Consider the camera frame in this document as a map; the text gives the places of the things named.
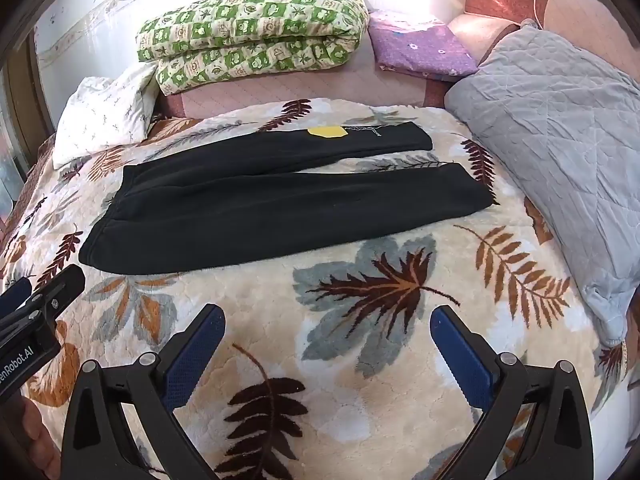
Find grey quilted blanket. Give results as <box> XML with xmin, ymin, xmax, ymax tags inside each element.
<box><xmin>444</xmin><ymin>25</ymin><xmax>640</xmax><ymax>347</ymax></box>

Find black pants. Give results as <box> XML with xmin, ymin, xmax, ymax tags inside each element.
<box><xmin>77</xmin><ymin>121</ymin><xmax>498</xmax><ymax>277</ymax></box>

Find white cable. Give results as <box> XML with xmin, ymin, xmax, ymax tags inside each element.
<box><xmin>529</xmin><ymin>0</ymin><xmax>552</xmax><ymax>30</ymax></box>

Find person's left hand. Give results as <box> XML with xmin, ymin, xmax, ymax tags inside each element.
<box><xmin>21</xmin><ymin>399</ymin><xmax>62</xmax><ymax>480</ymax></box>

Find green checked folded quilt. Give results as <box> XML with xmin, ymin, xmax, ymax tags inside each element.
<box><xmin>136</xmin><ymin>0</ymin><xmax>371</xmax><ymax>97</ymax></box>

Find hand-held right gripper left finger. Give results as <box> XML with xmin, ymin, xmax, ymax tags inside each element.
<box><xmin>60</xmin><ymin>303</ymin><xmax>227</xmax><ymax>480</ymax></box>

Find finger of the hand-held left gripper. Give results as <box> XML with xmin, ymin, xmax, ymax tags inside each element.
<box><xmin>0</xmin><ymin>276</ymin><xmax>34</xmax><ymax>319</ymax></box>
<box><xmin>29</xmin><ymin>263</ymin><xmax>87</xmax><ymax>319</ymax></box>

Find purple floral folded cloth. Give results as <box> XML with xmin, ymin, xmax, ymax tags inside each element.
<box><xmin>367</xmin><ymin>10</ymin><xmax>481</xmax><ymax>81</ymax></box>

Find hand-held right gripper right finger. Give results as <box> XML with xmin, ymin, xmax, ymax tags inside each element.
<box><xmin>430</xmin><ymin>304</ymin><xmax>596</xmax><ymax>480</ymax></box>

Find reddish brown cushion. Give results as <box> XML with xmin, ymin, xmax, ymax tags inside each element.
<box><xmin>447</xmin><ymin>0</ymin><xmax>640</xmax><ymax>67</ymax></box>

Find leaf print plush blanket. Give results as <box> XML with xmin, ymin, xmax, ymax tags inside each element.
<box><xmin>0</xmin><ymin>97</ymin><xmax>628</xmax><ymax>480</ymax></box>

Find white twig print pillow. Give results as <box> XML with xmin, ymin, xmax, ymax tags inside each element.
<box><xmin>52</xmin><ymin>62</ymin><xmax>160</xmax><ymax>170</ymax></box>

